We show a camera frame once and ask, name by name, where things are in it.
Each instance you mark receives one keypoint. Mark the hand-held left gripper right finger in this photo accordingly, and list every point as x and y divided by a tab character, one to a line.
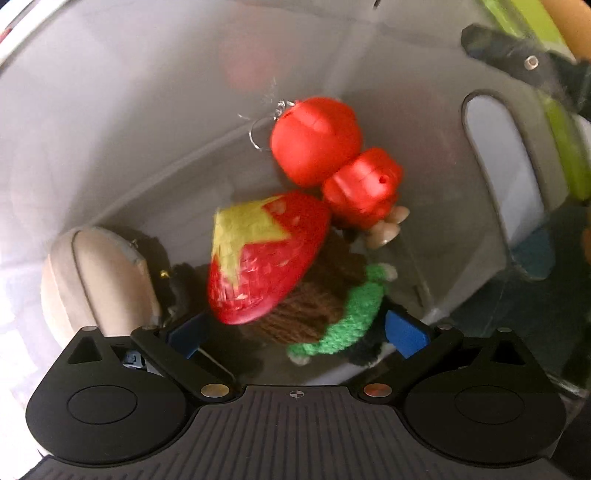
406	336

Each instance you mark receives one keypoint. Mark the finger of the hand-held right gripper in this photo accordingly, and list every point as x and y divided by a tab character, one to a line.
521	57

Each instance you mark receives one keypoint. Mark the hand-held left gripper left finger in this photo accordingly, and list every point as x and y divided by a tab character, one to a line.
187	333

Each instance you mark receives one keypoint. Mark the green lid with clear flap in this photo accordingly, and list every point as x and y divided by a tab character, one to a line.
561	134

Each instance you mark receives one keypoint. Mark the crochet doll with star hat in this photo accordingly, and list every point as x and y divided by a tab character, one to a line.
258	263

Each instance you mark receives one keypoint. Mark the beige round pouch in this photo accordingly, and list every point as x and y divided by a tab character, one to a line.
97	281

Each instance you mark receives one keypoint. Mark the transparent grey storage box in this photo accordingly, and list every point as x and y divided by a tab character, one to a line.
138	138

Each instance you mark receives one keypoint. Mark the red hooded doll figurine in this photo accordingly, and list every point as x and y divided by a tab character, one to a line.
318	143

